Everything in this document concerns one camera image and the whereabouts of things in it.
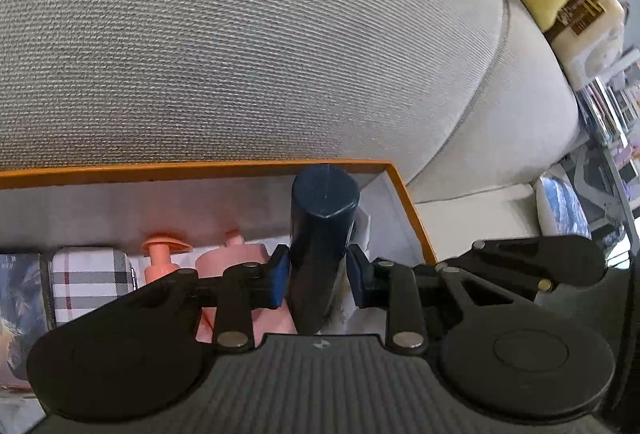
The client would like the orange-rimmed grey storage box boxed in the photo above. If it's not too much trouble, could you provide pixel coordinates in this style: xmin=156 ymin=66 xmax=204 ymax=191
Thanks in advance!
xmin=0 ymin=159 xmax=439 ymax=417

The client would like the dark blue bottle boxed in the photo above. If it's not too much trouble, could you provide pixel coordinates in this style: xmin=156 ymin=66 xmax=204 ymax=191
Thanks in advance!
xmin=289 ymin=163 xmax=361 ymax=336

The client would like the blue white patterned cushion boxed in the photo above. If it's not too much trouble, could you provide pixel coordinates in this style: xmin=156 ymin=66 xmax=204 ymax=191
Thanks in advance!
xmin=535 ymin=173 xmax=592 ymax=241

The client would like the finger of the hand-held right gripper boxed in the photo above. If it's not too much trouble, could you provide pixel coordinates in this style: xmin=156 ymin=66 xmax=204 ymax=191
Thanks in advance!
xmin=436 ymin=236 xmax=563 ymax=301

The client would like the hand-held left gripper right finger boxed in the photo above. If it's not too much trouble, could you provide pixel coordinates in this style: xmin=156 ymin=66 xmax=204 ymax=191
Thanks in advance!
xmin=346 ymin=244 xmax=506 ymax=355

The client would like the pink pump bottle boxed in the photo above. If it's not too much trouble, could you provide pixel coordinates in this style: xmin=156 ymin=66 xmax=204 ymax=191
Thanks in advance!
xmin=141 ymin=233 xmax=197 ymax=287

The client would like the cream plush with brown band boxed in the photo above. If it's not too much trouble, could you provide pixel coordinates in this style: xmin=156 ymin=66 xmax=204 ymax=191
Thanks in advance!
xmin=544 ymin=0 xmax=627 ymax=88

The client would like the beige fabric sofa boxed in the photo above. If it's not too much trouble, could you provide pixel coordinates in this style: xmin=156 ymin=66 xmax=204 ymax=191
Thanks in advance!
xmin=0 ymin=0 xmax=592 ymax=265

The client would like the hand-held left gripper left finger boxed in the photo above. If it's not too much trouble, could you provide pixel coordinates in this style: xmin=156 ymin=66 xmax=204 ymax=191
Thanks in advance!
xmin=131 ymin=243 xmax=292 ymax=355

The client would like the dark printed flat box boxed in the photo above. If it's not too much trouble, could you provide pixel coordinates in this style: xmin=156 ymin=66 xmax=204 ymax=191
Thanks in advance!
xmin=0 ymin=253 xmax=57 ymax=392

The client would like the plaid rectangular case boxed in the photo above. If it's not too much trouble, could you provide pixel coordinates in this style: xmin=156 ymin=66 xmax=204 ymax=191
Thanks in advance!
xmin=51 ymin=246 xmax=139 ymax=328

